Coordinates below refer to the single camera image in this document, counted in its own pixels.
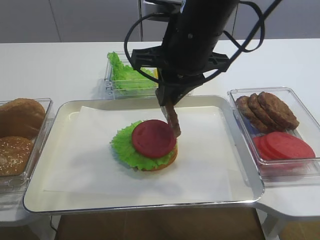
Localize top red tomato slice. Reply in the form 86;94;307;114
263;132;316;159

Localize clear bin with buns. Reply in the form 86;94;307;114
0;98;54;193

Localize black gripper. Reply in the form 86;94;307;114
130;22;229;124

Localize green lettuce in bin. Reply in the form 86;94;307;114
107;52;157;90

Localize plain brown bun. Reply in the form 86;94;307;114
0;98;46;140

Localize green lettuce leaf on bun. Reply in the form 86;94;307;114
108;119;179;171

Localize brown meat patty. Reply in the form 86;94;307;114
235;95;269;134
248;93;285;132
165;101;181;138
257;91;300;130

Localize black cable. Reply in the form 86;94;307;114
123;0;283;85

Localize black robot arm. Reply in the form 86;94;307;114
125;0;238;126

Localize red tomato slice on burger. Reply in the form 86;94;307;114
131;119;177;159

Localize sesame seed top bun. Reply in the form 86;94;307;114
0;136;34;177

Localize yellow cheese slices stack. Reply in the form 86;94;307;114
153;68;158;79

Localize white paper sheet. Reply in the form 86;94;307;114
43;106;237;202

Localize silver metal serving tray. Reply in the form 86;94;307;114
23;95;265;215

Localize clear bin with patties and tomatoes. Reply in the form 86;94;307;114
227;87;320;182

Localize clear bin with lettuce and cheese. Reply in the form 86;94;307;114
104;51;158;99

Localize bottom burger bun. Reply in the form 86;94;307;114
141;144;178;172

